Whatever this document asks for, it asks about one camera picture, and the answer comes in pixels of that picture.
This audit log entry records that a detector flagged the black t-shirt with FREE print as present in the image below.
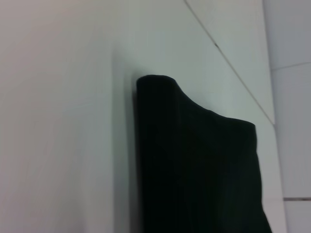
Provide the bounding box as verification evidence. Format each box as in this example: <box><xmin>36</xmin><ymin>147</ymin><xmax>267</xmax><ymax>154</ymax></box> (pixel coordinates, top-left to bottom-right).
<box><xmin>134</xmin><ymin>74</ymin><xmax>275</xmax><ymax>233</ymax></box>

